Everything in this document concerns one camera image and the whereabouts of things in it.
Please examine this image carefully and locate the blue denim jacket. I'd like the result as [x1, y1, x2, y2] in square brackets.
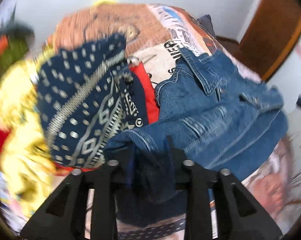
[103, 46, 288, 230]

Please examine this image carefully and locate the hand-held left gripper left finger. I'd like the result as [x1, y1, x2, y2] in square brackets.
[20, 159, 119, 240]

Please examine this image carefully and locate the green patterned cloth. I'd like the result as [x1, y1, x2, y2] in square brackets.
[0, 36, 33, 80]

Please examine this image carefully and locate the dark grey bag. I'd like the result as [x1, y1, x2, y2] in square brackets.
[198, 14, 217, 39]

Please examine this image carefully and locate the printed bed sheet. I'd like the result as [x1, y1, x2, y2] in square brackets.
[0, 2, 301, 240]

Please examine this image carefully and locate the brown wooden door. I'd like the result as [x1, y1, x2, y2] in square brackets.
[237, 0, 301, 82]

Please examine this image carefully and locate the navy patterned garment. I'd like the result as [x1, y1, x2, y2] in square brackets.
[37, 32, 151, 169]

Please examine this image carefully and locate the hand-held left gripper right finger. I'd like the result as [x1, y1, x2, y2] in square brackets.
[166, 135, 283, 240]

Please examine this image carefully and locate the yellow garment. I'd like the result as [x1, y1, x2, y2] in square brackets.
[0, 50, 66, 217]

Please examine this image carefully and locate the yellow round object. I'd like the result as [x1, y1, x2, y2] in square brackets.
[93, 0, 118, 7]

